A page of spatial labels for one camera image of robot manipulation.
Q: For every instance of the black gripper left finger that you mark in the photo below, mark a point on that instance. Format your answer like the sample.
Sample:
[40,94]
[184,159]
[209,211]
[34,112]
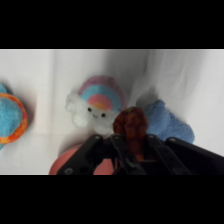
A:
[128,155]

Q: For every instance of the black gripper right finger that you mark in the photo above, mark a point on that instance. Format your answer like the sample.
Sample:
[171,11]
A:
[165,160]

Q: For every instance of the light blue plush toy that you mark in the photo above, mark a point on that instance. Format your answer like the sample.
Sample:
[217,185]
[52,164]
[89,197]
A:
[170,125]

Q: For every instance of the blue and orange plush toy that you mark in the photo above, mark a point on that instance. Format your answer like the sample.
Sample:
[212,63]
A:
[10,116]

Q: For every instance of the brown teddy bear toy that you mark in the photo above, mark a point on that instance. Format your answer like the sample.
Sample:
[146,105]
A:
[131,128]

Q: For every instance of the pink bowl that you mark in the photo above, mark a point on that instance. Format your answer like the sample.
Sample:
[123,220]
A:
[71,158]

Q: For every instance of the rainbow cloud plush toy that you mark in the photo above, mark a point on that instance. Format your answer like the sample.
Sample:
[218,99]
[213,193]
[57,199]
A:
[96,100]

